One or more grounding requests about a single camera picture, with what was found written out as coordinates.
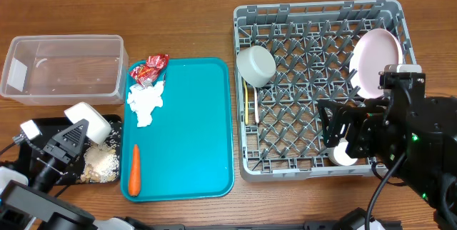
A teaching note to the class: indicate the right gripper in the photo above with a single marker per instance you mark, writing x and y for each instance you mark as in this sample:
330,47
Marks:
339,114

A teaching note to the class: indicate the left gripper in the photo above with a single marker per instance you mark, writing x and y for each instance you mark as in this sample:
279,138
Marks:
58,142

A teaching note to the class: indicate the white bowl with nuts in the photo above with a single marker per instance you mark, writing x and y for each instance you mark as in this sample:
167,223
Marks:
98,129

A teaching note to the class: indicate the white cup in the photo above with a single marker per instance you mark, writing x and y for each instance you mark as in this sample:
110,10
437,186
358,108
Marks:
338,155

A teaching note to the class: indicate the orange carrot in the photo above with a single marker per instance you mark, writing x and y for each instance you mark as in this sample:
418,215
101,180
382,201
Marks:
134,186

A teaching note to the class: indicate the white napkin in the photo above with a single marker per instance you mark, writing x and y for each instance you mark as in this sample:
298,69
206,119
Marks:
143,101

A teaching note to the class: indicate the pink round plate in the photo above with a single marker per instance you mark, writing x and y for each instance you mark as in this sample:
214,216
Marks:
375,50

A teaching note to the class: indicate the white plastic fork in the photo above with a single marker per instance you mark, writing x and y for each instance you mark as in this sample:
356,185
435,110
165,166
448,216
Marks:
256,105

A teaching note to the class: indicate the yellow plastic spoon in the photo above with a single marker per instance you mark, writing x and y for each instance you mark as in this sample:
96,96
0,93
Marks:
246,106

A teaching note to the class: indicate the grey bowl with rice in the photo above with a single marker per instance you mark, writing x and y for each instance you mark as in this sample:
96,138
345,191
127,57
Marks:
256,65

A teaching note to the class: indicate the red snack wrapper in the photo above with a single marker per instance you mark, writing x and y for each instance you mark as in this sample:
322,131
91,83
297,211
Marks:
145,74

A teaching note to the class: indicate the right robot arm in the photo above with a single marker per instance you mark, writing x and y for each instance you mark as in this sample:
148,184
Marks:
413,135

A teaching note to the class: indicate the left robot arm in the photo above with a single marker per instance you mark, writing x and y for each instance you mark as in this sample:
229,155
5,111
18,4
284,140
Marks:
22,203

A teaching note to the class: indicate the grey dishwasher rack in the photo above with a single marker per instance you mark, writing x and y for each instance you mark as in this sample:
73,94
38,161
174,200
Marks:
312,44

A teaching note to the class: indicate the black tray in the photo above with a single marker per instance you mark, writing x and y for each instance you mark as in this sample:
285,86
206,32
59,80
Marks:
51,126

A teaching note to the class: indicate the spilled rice and nuts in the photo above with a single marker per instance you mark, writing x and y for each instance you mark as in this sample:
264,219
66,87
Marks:
101,162

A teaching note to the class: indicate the clear plastic bin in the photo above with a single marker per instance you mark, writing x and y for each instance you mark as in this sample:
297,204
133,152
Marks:
52,70

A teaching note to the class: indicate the teal serving tray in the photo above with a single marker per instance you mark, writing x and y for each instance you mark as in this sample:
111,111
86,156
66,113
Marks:
187,150

